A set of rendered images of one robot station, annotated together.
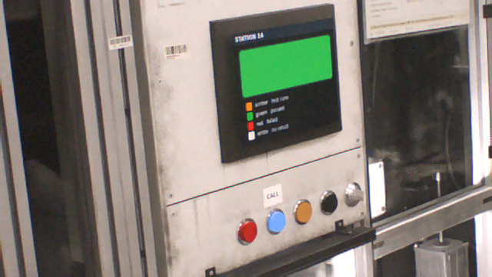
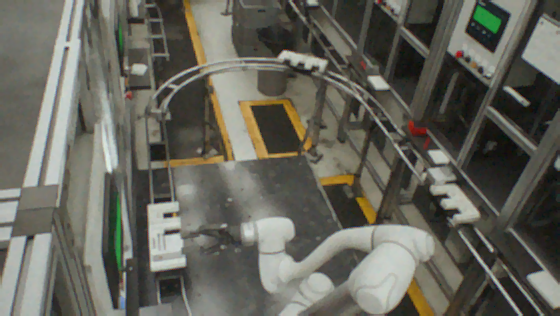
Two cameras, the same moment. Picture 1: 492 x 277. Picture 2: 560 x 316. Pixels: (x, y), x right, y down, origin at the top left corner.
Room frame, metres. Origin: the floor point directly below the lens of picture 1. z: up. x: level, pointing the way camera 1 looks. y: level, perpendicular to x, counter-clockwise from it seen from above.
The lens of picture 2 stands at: (0.91, 0.45, 2.48)
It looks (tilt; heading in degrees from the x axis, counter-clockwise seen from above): 38 degrees down; 294
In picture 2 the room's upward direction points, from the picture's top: 8 degrees clockwise
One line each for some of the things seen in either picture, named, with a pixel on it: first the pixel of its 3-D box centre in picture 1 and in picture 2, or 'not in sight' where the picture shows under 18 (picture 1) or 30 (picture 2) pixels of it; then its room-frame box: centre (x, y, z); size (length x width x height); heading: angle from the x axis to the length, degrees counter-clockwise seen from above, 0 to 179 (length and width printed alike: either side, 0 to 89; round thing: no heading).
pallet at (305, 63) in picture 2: not in sight; (302, 64); (2.23, -2.53, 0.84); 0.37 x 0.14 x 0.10; 13
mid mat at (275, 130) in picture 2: not in sight; (276, 127); (2.50, -2.72, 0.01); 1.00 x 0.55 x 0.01; 135
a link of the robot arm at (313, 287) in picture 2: not in sight; (314, 298); (1.20, -0.67, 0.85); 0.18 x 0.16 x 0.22; 87
